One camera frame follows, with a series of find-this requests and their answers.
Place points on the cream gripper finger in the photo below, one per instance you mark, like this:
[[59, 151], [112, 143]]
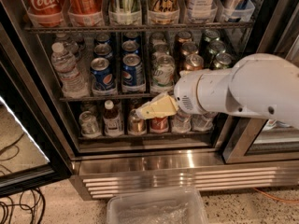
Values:
[[163, 105]]

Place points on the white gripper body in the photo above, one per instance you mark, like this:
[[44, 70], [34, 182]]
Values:
[[186, 90]]

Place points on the white green 7up can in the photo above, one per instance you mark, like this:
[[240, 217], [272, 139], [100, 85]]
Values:
[[163, 71]]

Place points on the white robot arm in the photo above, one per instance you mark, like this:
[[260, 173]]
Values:
[[260, 85]]

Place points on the red can bottom shelf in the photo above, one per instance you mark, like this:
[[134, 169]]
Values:
[[159, 125]]

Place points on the front gold can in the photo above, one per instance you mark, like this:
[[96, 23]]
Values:
[[193, 62]]

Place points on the gold can bottom shelf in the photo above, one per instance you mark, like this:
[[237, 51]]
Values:
[[136, 125]]

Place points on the front blue Pepsi can right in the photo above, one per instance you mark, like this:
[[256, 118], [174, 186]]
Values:
[[132, 70]]

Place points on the blue pepsi can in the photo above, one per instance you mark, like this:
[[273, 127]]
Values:
[[101, 70], [132, 70]]

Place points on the front green can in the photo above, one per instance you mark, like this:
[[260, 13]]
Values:
[[222, 61]]

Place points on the pepsi can row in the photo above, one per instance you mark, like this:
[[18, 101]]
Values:
[[103, 51], [130, 47]]

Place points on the front blue Pepsi can left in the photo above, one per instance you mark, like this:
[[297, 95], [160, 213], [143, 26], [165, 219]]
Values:
[[101, 70]]

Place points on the silver can bottom shelf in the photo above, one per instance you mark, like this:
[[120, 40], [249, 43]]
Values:
[[89, 125]]

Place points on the gold La Croix can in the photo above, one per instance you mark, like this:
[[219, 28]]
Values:
[[163, 12]]

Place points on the front water bottle middle shelf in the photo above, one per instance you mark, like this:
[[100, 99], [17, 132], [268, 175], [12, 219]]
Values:
[[64, 63]]

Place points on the green striped tall can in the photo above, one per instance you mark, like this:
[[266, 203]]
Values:
[[124, 12]]

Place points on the steel fridge bottom grille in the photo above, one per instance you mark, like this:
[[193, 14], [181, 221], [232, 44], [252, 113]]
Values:
[[102, 177]]

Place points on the blue Red Bull can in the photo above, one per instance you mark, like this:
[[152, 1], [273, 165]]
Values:
[[233, 9]]

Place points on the right fridge glass door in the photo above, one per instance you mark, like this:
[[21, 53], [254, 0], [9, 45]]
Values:
[[275, 31]]

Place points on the orange red soda can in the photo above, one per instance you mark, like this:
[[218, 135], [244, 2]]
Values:
[[85, 13]]

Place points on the open fridge glass door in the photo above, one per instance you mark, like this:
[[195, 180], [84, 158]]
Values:
[[32, 155]]

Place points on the red Coca-Cola can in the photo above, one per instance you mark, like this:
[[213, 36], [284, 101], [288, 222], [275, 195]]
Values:
[[45, 13]]

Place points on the water bottle bottom left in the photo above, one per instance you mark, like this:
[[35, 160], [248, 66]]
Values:
[[181, 122]]

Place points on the water bottle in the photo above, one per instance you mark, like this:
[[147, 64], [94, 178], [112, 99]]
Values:
[[203, 122], [181, 122]]

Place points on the water bottle bottom right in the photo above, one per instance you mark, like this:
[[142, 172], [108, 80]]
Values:
[[203, 122]]

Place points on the brown juice bottle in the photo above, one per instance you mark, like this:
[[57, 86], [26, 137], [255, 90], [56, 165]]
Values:
[[112, 119]]

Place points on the clear plastic bin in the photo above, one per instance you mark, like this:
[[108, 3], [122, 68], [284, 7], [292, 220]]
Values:
[[178, 205]]

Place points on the middle wire shelf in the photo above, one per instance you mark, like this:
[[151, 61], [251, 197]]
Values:
[[121, 96]]

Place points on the wire shelf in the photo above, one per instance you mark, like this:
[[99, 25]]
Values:
[[121, 96], [139, 28]]

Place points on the top wire shelf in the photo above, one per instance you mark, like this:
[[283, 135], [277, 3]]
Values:
[[139, 28]]

